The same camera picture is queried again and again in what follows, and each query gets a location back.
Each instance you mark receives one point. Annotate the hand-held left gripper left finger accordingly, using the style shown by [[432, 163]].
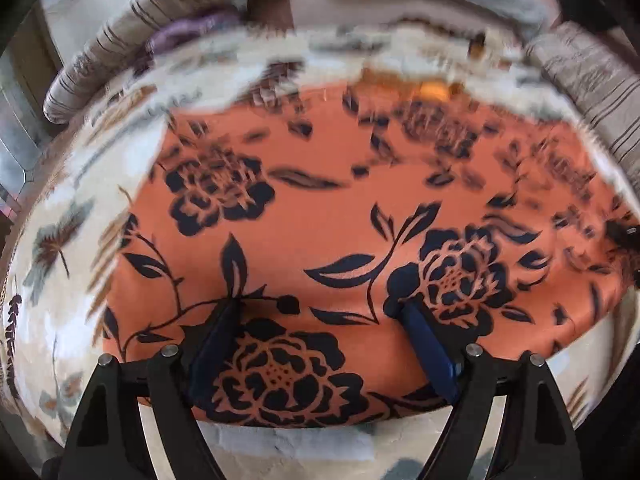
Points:
[[215, 355]]

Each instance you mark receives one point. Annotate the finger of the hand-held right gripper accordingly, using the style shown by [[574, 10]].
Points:
[[624, 236]]

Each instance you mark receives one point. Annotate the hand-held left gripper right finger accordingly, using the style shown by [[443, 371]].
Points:
[[430, 355]]

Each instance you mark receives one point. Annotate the orange black floral garment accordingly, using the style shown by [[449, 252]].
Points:
[[325, 210]]

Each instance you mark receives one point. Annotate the striped beige pillow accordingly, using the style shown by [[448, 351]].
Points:
[[590, 80]]

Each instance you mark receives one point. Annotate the cream leaf print blanket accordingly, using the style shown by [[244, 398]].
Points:
[[75, 240]]

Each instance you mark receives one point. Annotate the purple printed cloth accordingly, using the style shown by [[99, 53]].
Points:
[[190, 30]]

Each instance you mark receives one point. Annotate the long striped floral rolled quilt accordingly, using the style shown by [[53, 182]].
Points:
[[115, 40]]

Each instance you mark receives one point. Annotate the pink brown bed sheet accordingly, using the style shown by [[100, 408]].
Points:
[[320, 0]]

